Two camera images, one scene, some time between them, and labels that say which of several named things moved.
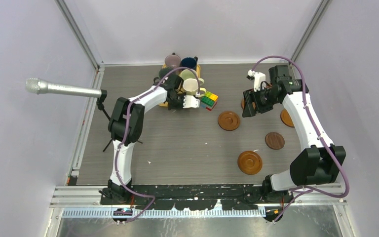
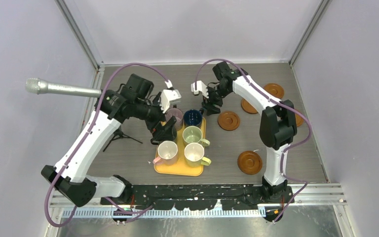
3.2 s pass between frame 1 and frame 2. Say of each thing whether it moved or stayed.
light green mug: moved
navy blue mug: moved
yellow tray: moved
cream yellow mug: moved
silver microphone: stayed
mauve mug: moved
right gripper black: moved
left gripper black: moved
